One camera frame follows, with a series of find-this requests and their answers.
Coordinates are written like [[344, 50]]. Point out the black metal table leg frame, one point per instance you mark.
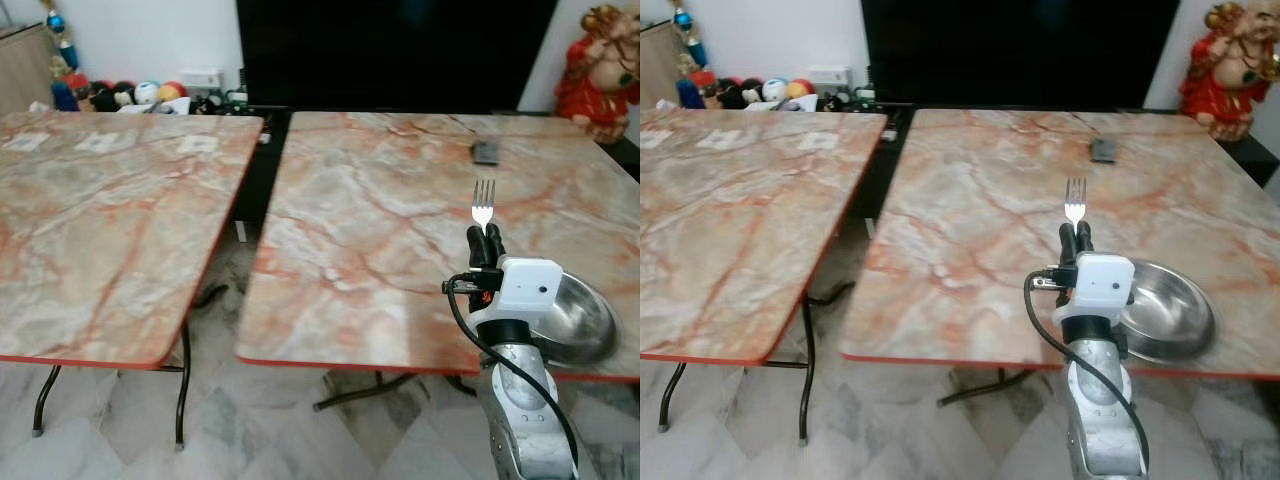
[[805, 380], [365, 390], [985, 385], [184, 390]]

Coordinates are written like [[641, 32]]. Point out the silver metal fork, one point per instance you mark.
[[1075, 206], [483, 208]]

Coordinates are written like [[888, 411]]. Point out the blue and gold hanging ornament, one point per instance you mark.
[[688, 32], [58, 35]]

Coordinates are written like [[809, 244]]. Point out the small dark grey square object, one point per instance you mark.
[[1103, 150], [485, 153]]

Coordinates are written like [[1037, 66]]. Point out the large black television screen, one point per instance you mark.
[[1020, 52], [395, 55]]

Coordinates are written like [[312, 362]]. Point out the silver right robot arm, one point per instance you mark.
[[520, 400], [1100, 410]]

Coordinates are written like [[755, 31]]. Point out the white plastic box device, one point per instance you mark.
[[829, 78], [201, 80]]

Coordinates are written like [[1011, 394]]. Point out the light wooden cabinet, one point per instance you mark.
[[658, 68], [22, 70]]

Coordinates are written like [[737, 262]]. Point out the black plush toy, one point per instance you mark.
[[112, 96], [740, 94]]

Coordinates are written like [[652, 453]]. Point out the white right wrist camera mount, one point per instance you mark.
[[1103, 282], [530, 285]]

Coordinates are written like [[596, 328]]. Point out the blue toy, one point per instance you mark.
[[692, 94], [65, 97]]

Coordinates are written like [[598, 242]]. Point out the white and blue toy ball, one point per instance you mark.
[[775, 89], [147, 92]]

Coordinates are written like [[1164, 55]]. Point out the orange and red toy ball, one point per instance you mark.
[[173, 92], [800, 89]]

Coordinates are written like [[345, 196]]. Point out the red and gold figurine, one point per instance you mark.
[[600, 85], [1225, 80]]

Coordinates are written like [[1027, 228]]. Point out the stainless steel bowl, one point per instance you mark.
[[1172, 312], [580, 320]]

